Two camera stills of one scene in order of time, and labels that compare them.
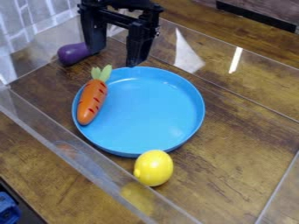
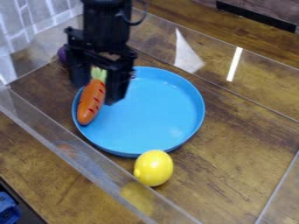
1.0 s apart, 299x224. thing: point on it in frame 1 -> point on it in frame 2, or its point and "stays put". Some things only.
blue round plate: (152, 112) stays put
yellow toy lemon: (153, 168) stays put
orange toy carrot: (93, 94) stays put
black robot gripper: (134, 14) -> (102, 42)
